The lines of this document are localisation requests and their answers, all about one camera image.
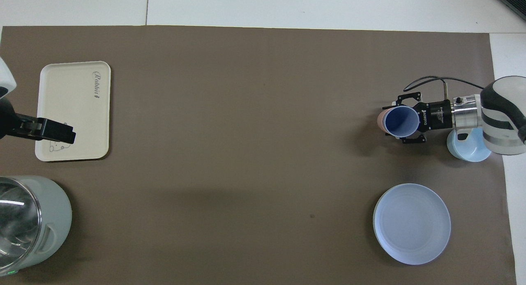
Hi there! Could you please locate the glass pot lid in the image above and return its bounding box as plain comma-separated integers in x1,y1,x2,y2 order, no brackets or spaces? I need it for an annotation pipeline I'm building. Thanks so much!
0,177,42,270

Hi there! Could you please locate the pink plastic cup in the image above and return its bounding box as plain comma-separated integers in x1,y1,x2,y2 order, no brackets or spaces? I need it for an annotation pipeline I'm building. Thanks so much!
376,108,391,135

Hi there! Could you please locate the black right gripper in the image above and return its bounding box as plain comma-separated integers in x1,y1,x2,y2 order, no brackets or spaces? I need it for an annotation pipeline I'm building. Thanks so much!
386,92,454,145

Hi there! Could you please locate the blue plastic cup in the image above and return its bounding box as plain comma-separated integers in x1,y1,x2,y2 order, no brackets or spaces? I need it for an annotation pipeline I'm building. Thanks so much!
383,106,420,138

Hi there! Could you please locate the brown table mat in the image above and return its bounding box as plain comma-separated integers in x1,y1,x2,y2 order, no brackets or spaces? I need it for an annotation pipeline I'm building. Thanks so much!
0,25,517,285

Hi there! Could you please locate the cream tray with rabbit print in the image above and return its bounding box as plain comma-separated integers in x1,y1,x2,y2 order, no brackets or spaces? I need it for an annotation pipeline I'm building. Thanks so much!
35,61,111,162

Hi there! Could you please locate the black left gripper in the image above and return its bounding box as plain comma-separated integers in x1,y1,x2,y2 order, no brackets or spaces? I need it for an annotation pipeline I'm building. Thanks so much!
0,97,77,145

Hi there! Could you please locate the light blue bowl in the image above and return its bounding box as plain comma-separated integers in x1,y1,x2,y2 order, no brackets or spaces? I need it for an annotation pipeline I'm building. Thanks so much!
447,128,492,162

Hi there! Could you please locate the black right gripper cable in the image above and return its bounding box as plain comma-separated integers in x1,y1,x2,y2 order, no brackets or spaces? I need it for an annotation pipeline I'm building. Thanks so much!
403,76,486,93

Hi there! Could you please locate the pale blue plate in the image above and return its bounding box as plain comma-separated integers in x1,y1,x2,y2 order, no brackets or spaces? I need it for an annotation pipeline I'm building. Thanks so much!
373,183,452,265

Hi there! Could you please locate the pale green cooking pot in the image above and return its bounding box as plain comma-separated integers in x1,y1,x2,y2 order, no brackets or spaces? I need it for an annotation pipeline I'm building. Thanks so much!
0,175,73,276

